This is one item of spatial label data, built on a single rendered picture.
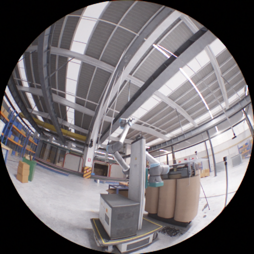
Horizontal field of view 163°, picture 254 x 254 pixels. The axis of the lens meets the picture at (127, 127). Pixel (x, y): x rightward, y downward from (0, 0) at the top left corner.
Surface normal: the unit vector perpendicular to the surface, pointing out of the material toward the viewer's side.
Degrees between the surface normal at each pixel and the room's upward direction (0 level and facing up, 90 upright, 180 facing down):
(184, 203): 90
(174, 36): 174
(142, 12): 174
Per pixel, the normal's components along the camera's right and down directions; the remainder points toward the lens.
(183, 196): -0.87, -0.29
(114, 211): 0.47, -0.42
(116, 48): -0.14, 0.83
